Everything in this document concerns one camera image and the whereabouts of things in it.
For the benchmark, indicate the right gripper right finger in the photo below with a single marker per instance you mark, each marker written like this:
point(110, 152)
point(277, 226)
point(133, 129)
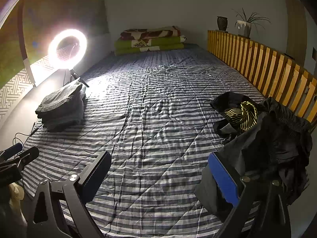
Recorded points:
point(242, 191)

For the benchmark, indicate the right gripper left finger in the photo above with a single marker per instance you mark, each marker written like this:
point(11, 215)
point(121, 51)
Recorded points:
point(59, 208)

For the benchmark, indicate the black pants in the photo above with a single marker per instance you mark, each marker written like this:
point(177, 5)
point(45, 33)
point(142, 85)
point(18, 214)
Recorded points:
point(279, 141)

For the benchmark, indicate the left hand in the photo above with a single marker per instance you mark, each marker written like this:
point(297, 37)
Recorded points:
point(16, 193)

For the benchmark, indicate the folded grey clothes stack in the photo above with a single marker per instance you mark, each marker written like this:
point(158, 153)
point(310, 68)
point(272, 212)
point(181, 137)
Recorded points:
point(63, 107)

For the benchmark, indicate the black and yellow garment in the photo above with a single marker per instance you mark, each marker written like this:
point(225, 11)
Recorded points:
point(239, 110)

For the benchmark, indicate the striped bed quilt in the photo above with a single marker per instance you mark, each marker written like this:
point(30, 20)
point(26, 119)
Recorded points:
point(151, 112)

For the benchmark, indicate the wooden slatted headboard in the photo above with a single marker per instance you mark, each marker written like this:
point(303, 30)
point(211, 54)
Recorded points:
point(271, 72)

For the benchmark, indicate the potted plant white pot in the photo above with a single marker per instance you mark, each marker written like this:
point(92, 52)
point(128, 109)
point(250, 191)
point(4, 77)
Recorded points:
point(245, 23)

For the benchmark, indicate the wooden door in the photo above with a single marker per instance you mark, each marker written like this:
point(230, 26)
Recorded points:
point(297, 31)

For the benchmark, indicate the dark ceramic pot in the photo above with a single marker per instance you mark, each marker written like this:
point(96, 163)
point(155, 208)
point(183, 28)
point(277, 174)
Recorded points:
point(222, 23)

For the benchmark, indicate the ring light tripod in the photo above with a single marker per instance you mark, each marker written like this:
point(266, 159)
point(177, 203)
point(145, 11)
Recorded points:
point(74, 76)

